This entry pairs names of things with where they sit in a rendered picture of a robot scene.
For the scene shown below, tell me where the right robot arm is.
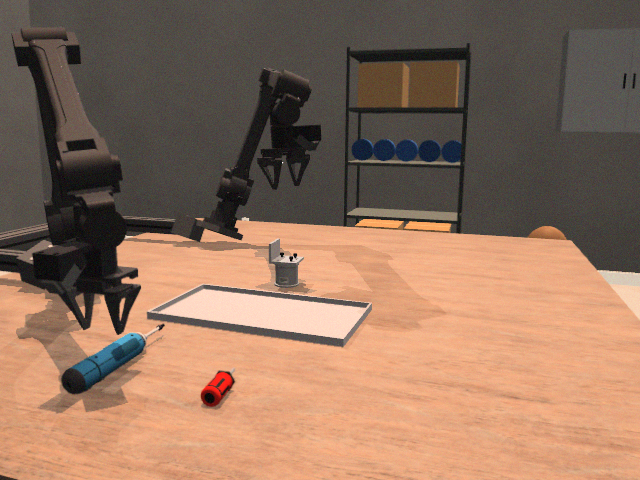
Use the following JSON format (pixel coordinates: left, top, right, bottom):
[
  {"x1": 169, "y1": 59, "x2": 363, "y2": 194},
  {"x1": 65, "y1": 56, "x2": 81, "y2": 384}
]
[{"x1": 12, "y1": 27, "x2": 127, "y2": 295}]

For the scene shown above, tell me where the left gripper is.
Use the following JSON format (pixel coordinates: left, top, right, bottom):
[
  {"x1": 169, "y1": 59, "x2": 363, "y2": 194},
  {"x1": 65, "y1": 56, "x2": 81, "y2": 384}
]
[{"x1": 257, "y1": 125, "x2": 310, "y2": 190}]

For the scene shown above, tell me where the blue screwdriver barrel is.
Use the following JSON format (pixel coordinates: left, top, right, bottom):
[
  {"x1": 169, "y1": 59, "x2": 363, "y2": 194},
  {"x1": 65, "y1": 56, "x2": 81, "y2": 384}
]
[{"x1": 61, "y1": 327, "x2": 160, "y2": 394}]

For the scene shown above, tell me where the grey cylinder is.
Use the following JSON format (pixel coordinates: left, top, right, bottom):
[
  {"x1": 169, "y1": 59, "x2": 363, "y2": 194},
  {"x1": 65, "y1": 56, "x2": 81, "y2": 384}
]
[{"x1": 274, "y1": 264, "x2": 299, "y2": 288}]

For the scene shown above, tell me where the beige metal bracket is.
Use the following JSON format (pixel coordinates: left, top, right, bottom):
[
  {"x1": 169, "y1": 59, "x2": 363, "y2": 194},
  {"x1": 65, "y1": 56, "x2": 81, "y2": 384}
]
[{"x1": 269, "y1": 238, "x2": 304, "y2": 265}]

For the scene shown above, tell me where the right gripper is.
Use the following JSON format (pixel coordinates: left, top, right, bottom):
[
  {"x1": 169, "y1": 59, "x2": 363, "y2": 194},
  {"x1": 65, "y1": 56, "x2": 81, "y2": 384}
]
[{"x1": 58, "y1": 247, "x2": 141, "y2": 335}]

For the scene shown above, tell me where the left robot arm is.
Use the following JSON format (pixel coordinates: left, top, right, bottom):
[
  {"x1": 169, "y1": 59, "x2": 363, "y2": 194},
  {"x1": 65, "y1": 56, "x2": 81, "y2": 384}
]
[{"x1": 203, "y1": 68, "x2": 321, "y2": 232}]

